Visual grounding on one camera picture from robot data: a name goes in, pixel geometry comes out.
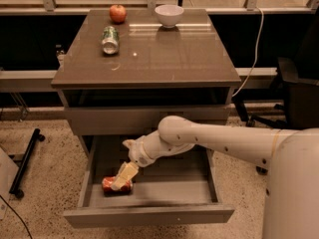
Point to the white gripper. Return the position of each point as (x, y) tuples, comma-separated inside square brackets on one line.
[(137, 153)]

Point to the red coke can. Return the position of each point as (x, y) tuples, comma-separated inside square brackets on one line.
[(109, 186)]

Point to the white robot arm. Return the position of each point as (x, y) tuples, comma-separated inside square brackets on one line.
[(290, 156)]

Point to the open grey middle drawer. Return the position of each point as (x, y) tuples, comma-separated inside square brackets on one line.
[(174, 190)]

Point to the closed grey top drawer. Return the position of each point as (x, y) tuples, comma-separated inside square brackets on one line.
[(137, 120)]

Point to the grey drawer cabinet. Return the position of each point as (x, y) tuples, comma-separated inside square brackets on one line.
[(154, 67)]

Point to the green soda can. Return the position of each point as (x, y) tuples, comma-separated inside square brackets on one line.
[(110, 40)]

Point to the black wheeled stand leg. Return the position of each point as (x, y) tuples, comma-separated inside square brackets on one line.
[(23, 163)]

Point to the red apple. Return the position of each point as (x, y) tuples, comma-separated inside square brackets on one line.
[(118, 14)]

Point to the white bowl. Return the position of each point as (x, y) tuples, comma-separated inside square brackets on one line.
[(169, 15)]

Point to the metal window railing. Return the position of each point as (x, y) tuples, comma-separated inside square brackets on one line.
[(153, 0)]

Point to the black office chair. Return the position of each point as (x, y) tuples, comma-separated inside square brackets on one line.
[(299, 78)]

